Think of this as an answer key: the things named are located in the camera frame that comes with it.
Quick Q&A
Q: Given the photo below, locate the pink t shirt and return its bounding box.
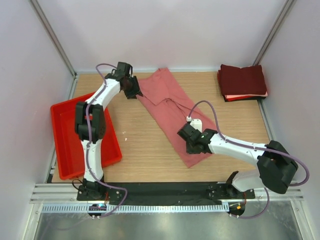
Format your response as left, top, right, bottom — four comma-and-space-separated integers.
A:
137, 68, 210, 168

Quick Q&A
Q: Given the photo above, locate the pink folded shirt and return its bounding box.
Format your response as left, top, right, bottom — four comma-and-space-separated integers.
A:
223, 91, 268, 98

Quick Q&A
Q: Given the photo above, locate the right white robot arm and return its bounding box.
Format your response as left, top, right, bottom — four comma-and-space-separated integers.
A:
177, 122, 298, 198

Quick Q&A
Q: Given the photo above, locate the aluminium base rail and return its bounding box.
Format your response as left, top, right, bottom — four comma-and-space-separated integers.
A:
29, 183, 305, 204

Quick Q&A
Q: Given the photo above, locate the dark red folded shirt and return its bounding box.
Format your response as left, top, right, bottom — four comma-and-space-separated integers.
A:
219, 64, 267, 95

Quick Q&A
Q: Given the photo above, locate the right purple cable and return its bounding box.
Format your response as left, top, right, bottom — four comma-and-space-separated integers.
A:
186, 100, 311, 220

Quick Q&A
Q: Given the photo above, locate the right aluminium frame post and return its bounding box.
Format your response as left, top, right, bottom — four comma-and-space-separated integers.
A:
252, 0, 297, 66

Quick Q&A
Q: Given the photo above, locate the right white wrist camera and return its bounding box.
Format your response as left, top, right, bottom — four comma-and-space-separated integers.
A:
186, 116, 203, 132

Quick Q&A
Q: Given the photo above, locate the purple cable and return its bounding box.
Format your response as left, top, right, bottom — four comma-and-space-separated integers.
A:
84, 62, 129, 217
186, 100, 311, 220

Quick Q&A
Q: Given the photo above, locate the red plastic tray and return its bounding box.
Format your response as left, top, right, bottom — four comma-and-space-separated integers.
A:
50, 93, 122, 181

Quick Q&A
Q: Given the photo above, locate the aluminium frame post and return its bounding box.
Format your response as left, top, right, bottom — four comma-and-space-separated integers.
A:
29, 0, 77, 78
252, 0, 297, 66

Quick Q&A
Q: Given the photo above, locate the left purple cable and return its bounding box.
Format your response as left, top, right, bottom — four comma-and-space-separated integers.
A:
84, 62, 129, 217

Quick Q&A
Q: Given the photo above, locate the left aluminium frame post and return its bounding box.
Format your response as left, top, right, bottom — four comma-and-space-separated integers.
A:
29, 0, 77, 78

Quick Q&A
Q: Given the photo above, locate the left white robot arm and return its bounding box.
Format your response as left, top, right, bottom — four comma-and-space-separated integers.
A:
74, 62, 143, 200

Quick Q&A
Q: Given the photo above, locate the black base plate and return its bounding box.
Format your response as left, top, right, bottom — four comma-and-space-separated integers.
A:
77, 181, 256, 207

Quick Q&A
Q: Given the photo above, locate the slotted cable duct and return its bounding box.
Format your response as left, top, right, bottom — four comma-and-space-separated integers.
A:
41, 202, 229, 214

